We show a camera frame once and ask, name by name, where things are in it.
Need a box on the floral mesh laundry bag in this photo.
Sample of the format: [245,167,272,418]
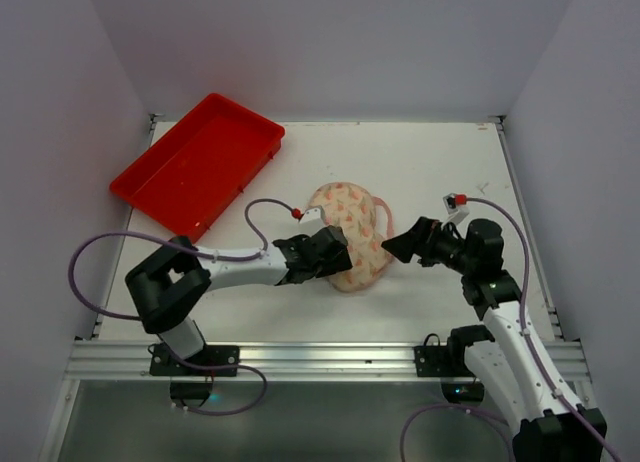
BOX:
[307,182,394,293]

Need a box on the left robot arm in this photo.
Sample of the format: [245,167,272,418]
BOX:
[125,226,352,360]

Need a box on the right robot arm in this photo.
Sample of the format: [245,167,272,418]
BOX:
[382,217,607,461]

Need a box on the red plastic tray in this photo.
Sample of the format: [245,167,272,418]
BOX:
[110,94,285,242]

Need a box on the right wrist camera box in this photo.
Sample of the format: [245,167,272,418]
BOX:
[443,193,469,225]

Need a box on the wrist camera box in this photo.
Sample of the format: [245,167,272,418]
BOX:
[443,193,469,225]
[299,207,325,232]

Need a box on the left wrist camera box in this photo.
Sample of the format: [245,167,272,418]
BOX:
[299,207,325,232]

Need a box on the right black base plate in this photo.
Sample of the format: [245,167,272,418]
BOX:
[413,345,472,378]

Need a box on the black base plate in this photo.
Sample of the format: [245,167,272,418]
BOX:
[413,345,472,378]
[149,343,239,377]

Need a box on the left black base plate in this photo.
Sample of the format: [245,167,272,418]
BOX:
[149,343,239,377]

